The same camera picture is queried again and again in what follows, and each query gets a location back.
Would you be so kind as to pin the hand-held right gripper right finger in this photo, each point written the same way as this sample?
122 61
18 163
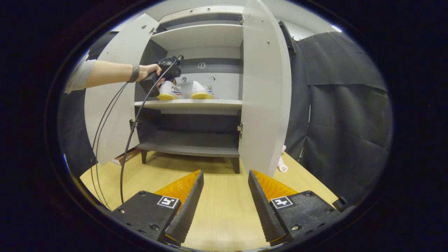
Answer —
264 210

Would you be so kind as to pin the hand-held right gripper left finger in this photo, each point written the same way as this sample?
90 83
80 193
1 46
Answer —
187 213

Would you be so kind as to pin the white canvas shoe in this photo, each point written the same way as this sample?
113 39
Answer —
171 91
201 91

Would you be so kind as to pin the white grey shoe cabinet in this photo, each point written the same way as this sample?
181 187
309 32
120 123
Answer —
196 36

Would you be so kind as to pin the grey wristband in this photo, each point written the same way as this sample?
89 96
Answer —
133 73

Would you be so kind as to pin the green pink plush toy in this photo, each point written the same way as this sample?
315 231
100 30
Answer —
282 167

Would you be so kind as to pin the brown cardboard box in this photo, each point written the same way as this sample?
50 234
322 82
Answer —
127 156

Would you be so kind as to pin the black backdrop cloth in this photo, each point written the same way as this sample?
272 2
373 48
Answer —
346 122

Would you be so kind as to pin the ceiling light panel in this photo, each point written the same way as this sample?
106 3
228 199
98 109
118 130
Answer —
336 28

